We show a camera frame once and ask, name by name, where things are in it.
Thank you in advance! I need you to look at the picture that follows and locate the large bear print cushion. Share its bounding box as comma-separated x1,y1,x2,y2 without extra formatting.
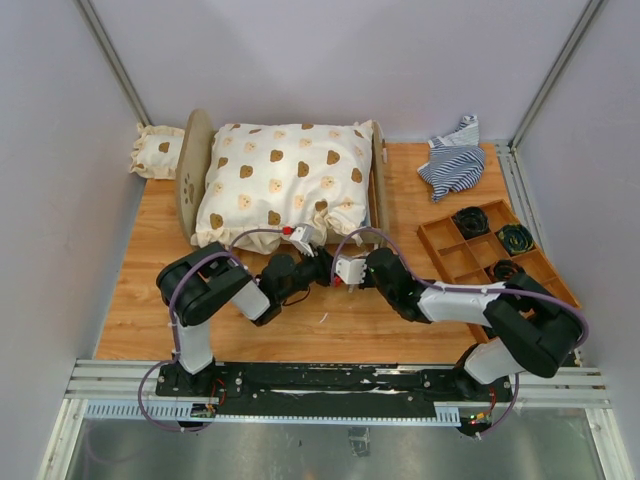
190,121,374,255

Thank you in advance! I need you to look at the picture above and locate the wooden striped pet bed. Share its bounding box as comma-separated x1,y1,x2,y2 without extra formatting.
175,109,390,249

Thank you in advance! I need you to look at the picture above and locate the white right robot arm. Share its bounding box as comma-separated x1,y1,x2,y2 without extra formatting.
364,248,588,400

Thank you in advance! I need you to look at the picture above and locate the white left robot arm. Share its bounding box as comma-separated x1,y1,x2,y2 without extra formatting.
156,242,333,397

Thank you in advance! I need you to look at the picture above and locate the wooden compartment tray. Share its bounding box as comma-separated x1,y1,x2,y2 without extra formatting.
417,199,583,344

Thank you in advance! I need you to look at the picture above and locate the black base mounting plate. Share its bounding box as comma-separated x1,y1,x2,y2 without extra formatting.
185,362,512,413

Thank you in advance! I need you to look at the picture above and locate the black orange rolled fabric item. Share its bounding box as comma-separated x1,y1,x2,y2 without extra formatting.
486,259,525,282

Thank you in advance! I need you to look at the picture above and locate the blue striped cloth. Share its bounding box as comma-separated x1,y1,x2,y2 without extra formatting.
417,115,486,203

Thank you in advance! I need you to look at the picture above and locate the blue yellow rolled fabric item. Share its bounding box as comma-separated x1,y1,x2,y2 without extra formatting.
496,224,535,256

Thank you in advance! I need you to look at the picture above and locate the small bear print pillow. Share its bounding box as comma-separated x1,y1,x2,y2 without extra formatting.
129,123,185,180

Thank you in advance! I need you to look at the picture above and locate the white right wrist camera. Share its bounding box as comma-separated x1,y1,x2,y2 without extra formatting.
333,255,366,293

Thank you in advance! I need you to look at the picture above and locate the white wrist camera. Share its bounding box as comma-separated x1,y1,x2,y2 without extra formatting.
289,224,315,257
333,255,366,293

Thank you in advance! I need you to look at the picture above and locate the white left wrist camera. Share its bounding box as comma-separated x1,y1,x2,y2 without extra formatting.
289,224,315,257

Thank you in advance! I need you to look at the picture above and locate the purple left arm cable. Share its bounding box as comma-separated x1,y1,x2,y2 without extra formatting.
84,227,286,464

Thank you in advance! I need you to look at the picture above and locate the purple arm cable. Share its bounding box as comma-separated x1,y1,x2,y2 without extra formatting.
84,227,286,464
332,227,590,441

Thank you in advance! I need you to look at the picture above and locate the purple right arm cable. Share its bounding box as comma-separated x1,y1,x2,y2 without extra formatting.
332,227,590,441

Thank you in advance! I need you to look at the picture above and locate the grey slotted cable duct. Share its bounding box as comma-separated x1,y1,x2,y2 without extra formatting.
84,400,461,427

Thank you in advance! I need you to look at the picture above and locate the right aluminium frame post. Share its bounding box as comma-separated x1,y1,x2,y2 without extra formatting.
509,0,608,151

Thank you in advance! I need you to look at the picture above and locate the aluminium frame post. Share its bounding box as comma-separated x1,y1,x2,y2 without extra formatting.
73,0,151,126
509,0,608,151

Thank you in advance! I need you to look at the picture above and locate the left aluminium frame post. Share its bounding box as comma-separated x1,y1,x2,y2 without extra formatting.
73,0,151,126

